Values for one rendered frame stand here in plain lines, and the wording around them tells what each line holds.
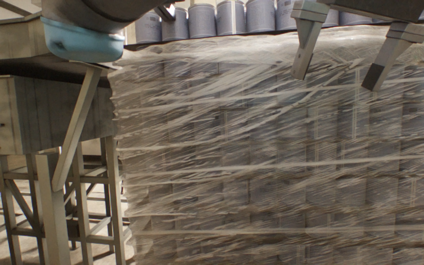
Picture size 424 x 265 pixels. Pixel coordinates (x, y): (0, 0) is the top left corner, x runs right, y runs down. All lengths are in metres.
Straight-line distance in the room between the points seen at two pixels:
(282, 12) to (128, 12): 0.41
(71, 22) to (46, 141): 0.63
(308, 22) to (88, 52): 0.28
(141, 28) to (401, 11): 0.48
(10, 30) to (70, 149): 0.33
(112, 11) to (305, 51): 0.25
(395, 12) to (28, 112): 0.85
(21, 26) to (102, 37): 0.51
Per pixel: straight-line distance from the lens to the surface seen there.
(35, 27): 0.70
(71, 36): 0.25
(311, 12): 0.34
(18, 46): 0.75
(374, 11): 0.38
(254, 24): 0.53
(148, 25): 0.58
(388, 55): 0.43
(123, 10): 0.20
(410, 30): 0.43
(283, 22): 0.54
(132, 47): 0.58
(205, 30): 0.53
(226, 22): 0.53
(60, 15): 0.25
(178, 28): 0.55
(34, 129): 0.82
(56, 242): 0.84
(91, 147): 4.10
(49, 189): 0.78
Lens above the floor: 0.94
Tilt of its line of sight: 7 degrees down
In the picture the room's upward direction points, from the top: 1 degrees counter-clockwise
